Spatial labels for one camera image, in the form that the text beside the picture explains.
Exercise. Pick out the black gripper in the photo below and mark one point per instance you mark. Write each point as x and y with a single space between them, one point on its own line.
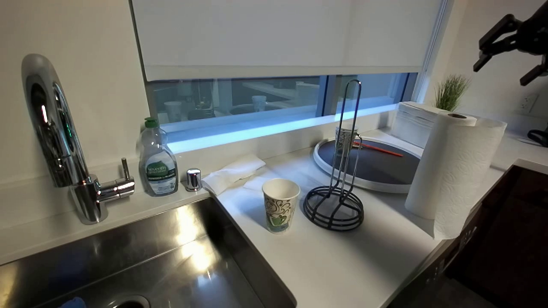
537 32

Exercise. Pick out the white paper towel roll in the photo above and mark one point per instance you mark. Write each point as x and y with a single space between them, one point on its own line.
457 165

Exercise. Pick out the small black object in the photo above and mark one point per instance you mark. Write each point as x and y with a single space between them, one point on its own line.
539 138

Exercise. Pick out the green plant in white pot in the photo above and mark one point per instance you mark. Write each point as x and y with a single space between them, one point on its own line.
414 122

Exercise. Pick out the orange stick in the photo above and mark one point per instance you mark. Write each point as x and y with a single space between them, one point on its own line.
383 150

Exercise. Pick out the round white-rimmed dark tray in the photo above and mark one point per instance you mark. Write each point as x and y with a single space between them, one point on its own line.
383 169

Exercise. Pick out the dark cabinet front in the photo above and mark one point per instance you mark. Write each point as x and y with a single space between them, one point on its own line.
508 246

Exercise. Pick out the white roller blind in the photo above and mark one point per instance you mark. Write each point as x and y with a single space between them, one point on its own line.
258 37

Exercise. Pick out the folded white cloth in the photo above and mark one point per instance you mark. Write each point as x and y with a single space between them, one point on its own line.
232 172

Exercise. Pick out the small chrome knob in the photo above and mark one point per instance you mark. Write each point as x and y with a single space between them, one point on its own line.
193 179

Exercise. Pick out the clear dish soap bottle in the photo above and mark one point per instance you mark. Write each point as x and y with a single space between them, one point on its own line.
159 169

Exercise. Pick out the stainless steel sink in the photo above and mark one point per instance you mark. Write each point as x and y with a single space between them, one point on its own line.
114 258

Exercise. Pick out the sink drain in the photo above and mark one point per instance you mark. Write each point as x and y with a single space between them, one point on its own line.
131 302

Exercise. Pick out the chrome kitchen faucet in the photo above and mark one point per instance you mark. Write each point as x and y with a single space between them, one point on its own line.
54 138

